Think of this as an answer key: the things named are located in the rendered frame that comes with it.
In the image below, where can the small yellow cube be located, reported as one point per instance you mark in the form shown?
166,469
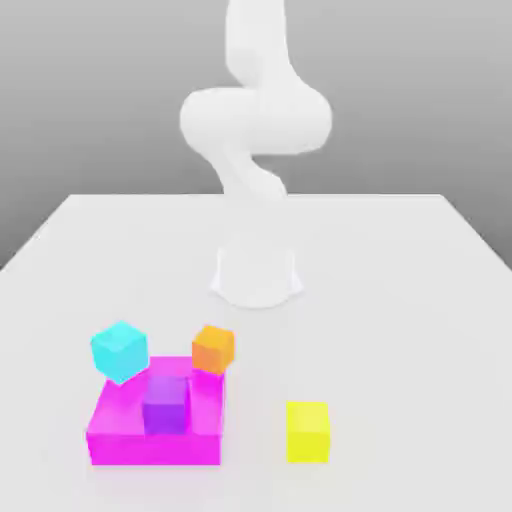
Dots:
307,432

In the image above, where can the large magenta box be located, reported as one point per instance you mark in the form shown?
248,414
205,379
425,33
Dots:
120,432

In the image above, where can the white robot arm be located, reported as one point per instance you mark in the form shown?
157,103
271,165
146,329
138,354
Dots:
256,116

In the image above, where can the small orange cube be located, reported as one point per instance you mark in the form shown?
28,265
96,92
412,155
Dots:
212,350

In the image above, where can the small purple cube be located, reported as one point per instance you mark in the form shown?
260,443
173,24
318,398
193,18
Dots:
164,408

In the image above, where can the small cyan cube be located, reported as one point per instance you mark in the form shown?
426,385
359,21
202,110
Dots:
119,352

